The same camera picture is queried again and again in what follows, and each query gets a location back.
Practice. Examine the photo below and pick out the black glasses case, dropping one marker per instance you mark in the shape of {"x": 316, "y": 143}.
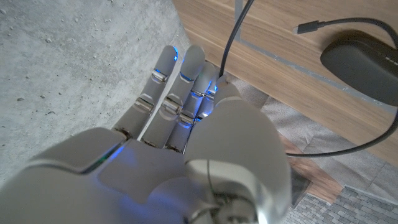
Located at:
{"x": 360, "y": 65}

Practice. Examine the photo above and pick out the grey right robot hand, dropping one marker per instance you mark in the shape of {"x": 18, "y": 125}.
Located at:
{"x": 155, "y": 174}

